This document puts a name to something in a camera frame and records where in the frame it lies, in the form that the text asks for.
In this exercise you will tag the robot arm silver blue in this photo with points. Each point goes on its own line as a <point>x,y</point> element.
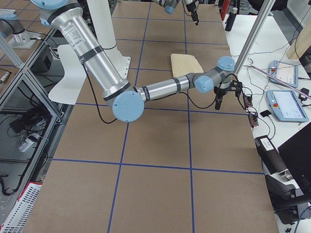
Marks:
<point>98,54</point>
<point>170,5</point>

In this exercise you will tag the near blue teach pendant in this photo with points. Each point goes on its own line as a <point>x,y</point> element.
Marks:
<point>285,106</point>

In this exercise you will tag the white reacher grabber stick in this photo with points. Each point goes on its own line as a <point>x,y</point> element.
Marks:
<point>265,72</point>

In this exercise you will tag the aluminium frame post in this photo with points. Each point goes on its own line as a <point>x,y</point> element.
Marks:
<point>261,17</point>

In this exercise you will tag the white perforated basket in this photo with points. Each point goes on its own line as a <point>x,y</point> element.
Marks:
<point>22,209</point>

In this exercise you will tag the blue teach pendant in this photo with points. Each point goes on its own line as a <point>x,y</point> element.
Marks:
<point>288,73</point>
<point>285,106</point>

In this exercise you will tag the white chair seat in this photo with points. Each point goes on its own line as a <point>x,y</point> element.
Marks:
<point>67,90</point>

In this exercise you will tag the red cylinder bottle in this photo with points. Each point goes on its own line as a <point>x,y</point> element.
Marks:
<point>224,9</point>

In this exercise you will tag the black monitor with stand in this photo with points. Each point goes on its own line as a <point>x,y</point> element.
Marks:
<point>288,202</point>

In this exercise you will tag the far blue teach pendant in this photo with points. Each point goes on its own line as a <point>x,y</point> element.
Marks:
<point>288,73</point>

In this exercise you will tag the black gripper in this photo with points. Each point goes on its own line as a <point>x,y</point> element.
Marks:
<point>192,9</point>
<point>219,93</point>

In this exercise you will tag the beige long-sleeve printed shirt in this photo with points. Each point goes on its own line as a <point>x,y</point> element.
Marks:
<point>183,64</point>

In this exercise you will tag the black power adapter box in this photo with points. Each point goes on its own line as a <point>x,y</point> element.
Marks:
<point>271,159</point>

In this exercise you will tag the black water bottle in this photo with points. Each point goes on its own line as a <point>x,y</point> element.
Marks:
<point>231,18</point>

